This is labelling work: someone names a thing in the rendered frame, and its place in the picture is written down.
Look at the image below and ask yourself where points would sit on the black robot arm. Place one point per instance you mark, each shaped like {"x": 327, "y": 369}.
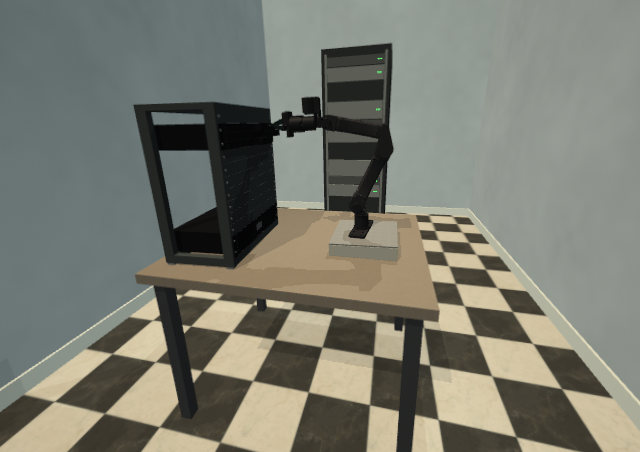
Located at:
{"x": 384, "y": 149}

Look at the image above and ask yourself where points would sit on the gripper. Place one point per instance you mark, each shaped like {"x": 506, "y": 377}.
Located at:
{"x": 292, "y": 123}

